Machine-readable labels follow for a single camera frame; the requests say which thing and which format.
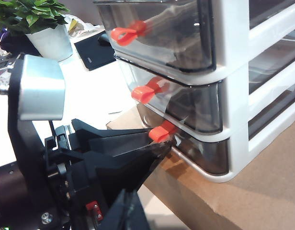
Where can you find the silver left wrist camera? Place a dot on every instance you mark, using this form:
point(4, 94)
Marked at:
point(42, 86)

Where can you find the green leafy plant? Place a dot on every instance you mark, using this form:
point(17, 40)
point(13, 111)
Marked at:
point(30, 14)

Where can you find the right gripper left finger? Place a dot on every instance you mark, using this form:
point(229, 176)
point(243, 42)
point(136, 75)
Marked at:
point(120, 215)

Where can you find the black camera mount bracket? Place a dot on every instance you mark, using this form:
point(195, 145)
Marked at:
point(25, 143)

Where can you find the yellow white packet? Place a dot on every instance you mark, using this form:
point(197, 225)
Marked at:
point(76, 24)

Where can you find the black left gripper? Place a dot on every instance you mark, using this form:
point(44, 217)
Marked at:
point(75, 172)

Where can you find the black bag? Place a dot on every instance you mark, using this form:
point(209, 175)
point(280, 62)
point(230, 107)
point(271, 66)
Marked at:
point(15, 45)

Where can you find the black rectangular box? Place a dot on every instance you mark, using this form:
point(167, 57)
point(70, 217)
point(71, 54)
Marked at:
point(94, 52)

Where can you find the white plant pot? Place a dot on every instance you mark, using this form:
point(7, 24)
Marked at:
point(51, 43)

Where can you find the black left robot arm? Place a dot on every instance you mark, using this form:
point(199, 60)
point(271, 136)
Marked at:
point(8, 187)

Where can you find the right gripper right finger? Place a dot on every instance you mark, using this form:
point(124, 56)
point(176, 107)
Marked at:
point(138, 215)

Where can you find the white plastic drawer cabinet frame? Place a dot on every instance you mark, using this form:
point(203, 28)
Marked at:
point(236, 36)

